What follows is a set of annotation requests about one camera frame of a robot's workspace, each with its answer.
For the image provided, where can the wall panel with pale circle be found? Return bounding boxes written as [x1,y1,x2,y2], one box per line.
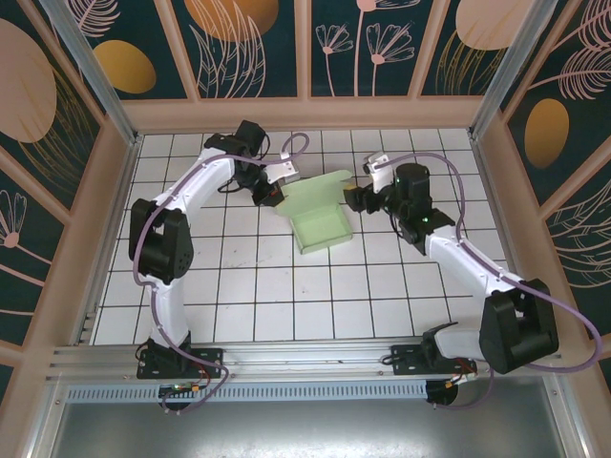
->
[419,0,526,96]

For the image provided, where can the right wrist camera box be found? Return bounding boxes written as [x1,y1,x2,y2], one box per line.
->
[362,152,390,190]

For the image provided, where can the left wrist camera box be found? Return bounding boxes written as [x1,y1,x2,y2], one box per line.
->
[265,159,301,185]

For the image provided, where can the wall panel with amber oval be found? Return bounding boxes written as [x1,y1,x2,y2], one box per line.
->
[505,0,611,206]

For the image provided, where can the wall panel with orange circle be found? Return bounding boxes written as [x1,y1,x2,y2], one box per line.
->
[171,0,303,100]

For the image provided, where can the wall panel with single flower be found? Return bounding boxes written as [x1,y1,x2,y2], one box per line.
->
[0,152,66,344]

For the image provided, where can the small circuit board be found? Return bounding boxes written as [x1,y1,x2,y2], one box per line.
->
[159,381,204,398]

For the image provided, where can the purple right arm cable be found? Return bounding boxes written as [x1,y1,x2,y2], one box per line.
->
[374,152,603,411]

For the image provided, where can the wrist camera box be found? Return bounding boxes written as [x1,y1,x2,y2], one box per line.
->
[265,159,301,185]
[362,152,390,190]

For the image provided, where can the aluminium table edge strip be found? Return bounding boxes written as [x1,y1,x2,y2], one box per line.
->
[71,133,144,345]
[470,128,543,336]

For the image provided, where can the wall panel with pink flowers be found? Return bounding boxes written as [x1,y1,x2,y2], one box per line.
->
[309,0,433,99]

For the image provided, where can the light green cloth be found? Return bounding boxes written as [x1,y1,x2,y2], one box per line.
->
[276,169,357,257]

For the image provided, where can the slotted grey cable duct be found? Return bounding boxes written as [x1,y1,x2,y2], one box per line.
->
[66,381,429,402]

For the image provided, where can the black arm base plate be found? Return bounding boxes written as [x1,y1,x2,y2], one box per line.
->
[390,343,478,378]
[137,345,224,381]

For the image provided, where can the wall panel with orange oval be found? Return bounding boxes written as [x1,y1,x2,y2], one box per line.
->
[66,0,198,101]

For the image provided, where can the aluminium corner post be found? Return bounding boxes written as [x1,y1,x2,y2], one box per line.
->
[37,0,144,147]
[467,0,572,139]

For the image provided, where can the aluminium mounting rail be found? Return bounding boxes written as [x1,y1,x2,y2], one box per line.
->
[45,338,567,383]

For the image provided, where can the wall panel with leaf outlines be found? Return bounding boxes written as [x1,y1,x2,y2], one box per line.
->
[546,185,611,340]

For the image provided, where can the wall panel with pink disc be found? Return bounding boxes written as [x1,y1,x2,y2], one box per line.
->
[0,0,104,211]

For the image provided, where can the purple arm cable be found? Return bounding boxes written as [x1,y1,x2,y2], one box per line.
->
[132,133,311,416]
[374,152,603,411]

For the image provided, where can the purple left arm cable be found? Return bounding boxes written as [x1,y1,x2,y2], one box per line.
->
[132,133,311,416]

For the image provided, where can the grey metal sheet panel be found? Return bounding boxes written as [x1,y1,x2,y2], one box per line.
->
[28,374,588,458]

